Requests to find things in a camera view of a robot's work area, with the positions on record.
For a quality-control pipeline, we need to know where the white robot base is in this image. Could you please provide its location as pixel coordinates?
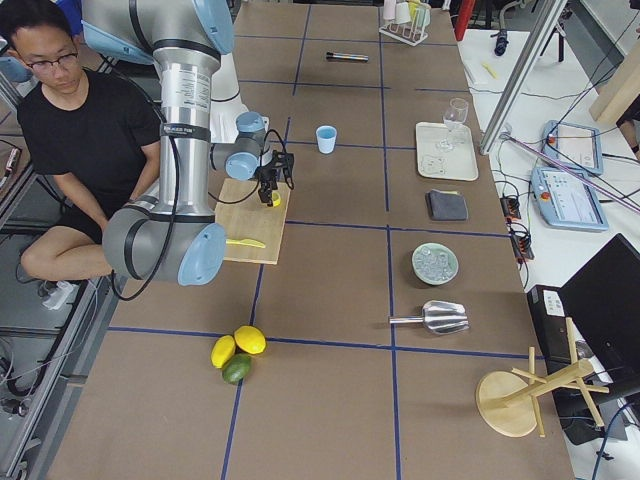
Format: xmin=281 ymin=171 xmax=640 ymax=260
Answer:
xmin=210 ymin=53 xmax=248 ymax=144

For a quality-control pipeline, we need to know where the green lime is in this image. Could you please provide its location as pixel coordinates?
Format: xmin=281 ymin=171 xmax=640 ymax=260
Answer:
xmin=222 ymin=353 xmax=252 ymax=385

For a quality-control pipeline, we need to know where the yellow spoon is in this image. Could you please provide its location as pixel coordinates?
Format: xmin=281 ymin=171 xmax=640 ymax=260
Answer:
xmin=481 ymin=62 xmax=499 ymax=79

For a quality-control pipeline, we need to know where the grey folded cloth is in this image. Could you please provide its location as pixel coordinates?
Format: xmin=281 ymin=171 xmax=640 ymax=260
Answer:
xmin=425 ymin=189 xmax=468 ymax=221

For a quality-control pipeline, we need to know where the cream bear tray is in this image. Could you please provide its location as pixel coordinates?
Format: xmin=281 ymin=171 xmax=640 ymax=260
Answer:
xmin=415 ymin=122 xmax=479 ymax=181

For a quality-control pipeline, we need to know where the white wire cup rack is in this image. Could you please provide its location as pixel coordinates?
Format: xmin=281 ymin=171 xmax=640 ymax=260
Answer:
xmin=378 ymin=0 xmax=431 ymax=46

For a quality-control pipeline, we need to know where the bamboo cutting board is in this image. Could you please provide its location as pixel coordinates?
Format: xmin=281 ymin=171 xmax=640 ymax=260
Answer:
xmin=215 ymin=182 xmax=290 ymax=265

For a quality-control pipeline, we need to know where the light blue cup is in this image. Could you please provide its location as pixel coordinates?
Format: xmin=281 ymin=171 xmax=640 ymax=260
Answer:
xmin=316 ymin=125 xmax=337 ymax=154

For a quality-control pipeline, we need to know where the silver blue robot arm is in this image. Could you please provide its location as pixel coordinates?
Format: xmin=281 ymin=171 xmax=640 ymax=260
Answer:
xmin=82 ymin=1 xmax=294 ymax=286

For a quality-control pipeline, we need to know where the yellow lemon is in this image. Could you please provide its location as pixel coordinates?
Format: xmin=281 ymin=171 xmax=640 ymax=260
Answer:
xmin=233 ymin=325 xmax=267 ymax=355
xmin=210 ymin=335 xmax=236 ymax=369

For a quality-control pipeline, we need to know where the wooden cup tree stand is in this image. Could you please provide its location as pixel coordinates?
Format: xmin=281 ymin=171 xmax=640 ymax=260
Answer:
xmin=475 ymin=317 xmax=609 ymax=438

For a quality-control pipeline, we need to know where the blue teach pendant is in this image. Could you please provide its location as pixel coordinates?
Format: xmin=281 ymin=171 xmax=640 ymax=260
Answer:
xmin=531 ymin=167 xmax=609 ymax=232
xmin=542 ymin=120 xmax=604 ymax=176

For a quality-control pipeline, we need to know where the metal ice scoop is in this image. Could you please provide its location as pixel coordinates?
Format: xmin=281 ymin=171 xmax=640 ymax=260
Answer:
xmin=389 ymin=300 xmax=470 ymax=335

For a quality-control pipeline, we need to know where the yellow plastic knife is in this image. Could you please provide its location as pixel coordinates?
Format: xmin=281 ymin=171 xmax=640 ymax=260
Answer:
xmin=226 ymin=238 xmax=266 ymax=249

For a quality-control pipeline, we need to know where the green bowl of ice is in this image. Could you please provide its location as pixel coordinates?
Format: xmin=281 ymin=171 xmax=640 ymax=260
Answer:
xmin=411 ymin=243 xmax=459 ymax=286

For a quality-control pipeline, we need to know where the person in black shirt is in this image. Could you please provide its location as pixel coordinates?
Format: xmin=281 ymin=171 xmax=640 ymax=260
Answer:
xmin=1 ymin=1 xmax=160 ymax=282

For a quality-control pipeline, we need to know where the aluminium frame post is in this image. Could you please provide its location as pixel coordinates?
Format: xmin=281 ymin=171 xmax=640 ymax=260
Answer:
xmin=479 ymin=0 xmax=567 ymax=155

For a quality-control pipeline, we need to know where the steel muddler black tip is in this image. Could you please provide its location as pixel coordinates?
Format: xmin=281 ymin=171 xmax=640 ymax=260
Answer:
xmin=325 ymin=51 xmax=369 ymax=63

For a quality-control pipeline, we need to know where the clear wine glass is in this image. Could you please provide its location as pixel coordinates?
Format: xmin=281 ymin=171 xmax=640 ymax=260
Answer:
xmin=435 ymin=98 xmax=469 ymax=152

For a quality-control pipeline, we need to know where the black monitor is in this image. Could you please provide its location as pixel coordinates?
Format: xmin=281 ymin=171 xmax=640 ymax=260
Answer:
xmin=560 ymin=234 xmax=639 ymax=373

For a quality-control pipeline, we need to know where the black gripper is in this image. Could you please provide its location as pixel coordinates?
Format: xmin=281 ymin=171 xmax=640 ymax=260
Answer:
xmin=255 ymin=150 xmax=295 ymax=206

